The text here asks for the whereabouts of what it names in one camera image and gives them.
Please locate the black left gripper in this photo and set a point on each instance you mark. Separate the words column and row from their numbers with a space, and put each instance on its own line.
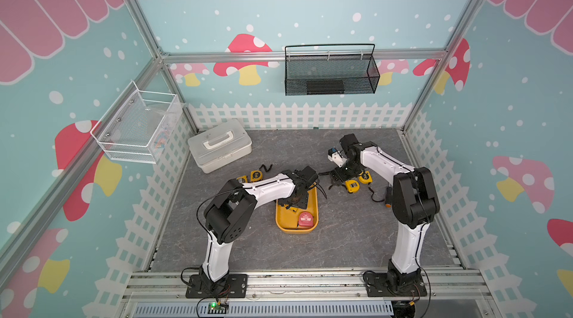
column 301, row 204

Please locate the white plastic storage case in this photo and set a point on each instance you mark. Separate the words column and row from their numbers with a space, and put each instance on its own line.
column 220, row 146

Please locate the green circuit board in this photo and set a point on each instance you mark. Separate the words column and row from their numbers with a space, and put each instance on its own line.
column 217, row 308

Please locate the black orange screwdriver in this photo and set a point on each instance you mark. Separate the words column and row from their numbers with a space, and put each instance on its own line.
column 388, row 197

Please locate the white wire mesh basket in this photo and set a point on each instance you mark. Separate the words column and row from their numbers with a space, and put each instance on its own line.
column 138, row 126

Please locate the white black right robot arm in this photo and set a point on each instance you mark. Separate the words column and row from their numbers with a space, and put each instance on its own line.
column 411, row 194

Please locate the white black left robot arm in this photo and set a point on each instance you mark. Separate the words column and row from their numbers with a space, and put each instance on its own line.
column 229, row 212

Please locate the black wire mesh basket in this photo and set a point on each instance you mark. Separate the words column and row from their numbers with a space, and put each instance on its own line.
column 330, row 69

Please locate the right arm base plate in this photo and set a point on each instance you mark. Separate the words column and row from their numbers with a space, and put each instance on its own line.
column 394, row 284

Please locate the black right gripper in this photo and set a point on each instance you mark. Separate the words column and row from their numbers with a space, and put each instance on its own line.
column 336, row 175

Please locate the pink tape measure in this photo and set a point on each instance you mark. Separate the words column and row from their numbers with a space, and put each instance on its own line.
column 305, row 220

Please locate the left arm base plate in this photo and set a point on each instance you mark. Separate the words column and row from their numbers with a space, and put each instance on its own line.
column 229, row 286

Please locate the grey slotted cable duct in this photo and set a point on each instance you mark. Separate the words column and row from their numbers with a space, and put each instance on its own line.
column 377, row 308

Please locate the yellow plastic tray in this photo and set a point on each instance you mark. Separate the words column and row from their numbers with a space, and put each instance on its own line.
column 297, row 220

